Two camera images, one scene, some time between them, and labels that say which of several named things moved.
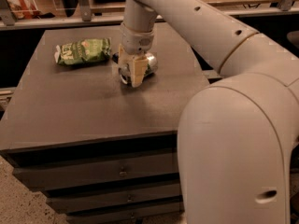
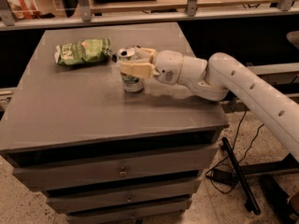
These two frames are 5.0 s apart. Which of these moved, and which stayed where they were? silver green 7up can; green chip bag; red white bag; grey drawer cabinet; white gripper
Moved: white gripper; silver green 7up can
Stayed: grey drawer cabinet; green chip bag; red white bag
